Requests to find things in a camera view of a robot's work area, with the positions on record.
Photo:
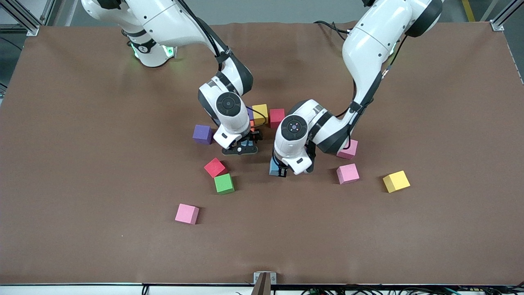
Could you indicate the aluminium frame post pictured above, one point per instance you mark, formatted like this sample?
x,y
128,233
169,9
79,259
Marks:
x,y
32,30
496,26

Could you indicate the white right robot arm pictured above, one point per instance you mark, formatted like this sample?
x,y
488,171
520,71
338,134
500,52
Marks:
x,y
163,24

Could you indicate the brown table mat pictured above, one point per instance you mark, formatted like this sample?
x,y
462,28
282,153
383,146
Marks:
x,y
102,164

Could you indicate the pink foam cube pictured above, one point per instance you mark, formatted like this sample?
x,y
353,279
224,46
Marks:
x,y
347,173
187,214
350,151

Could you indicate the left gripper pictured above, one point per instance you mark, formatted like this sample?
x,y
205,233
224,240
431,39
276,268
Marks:
x,y
282,171

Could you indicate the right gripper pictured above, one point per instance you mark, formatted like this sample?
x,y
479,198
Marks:
x,y
254,137

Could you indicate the green foam cube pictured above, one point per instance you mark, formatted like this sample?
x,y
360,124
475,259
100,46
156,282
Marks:
x,y
224,183

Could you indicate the yellow foam cube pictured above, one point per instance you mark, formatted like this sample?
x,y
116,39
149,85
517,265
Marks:
x,y
262,110
396,182

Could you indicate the silver table edge bracket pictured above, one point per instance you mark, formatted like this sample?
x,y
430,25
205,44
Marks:
x,y
273,277

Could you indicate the red foam cube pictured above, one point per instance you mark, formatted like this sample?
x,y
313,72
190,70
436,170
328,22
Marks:
x,y
215,167
276,114

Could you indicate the silver base connector plate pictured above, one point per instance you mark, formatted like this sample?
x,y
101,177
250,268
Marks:
x,y
170,51

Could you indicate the purple foam cube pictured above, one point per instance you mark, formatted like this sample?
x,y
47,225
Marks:
x,y
202,134
249,113

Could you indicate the light blue foam cube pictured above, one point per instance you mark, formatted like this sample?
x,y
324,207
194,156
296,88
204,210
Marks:
x,y
273,168
245,143

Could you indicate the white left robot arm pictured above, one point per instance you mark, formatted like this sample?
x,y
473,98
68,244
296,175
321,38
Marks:
x,y
368,41

